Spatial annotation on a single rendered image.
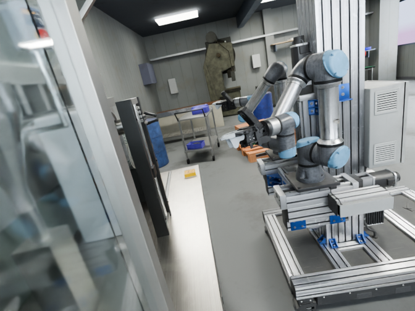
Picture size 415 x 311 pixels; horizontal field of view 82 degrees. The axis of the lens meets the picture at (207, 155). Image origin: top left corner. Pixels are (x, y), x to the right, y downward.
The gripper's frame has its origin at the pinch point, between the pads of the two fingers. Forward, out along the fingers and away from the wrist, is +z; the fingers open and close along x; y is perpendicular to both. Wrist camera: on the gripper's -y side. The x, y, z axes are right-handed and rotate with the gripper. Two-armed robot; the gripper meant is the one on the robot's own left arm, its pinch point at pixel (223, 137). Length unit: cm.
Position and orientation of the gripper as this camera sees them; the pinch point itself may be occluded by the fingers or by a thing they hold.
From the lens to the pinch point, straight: 90.4
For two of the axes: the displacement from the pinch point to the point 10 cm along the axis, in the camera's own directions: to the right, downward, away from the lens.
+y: 2.5, 9.5, 1.9
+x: -4.0, -0.7, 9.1
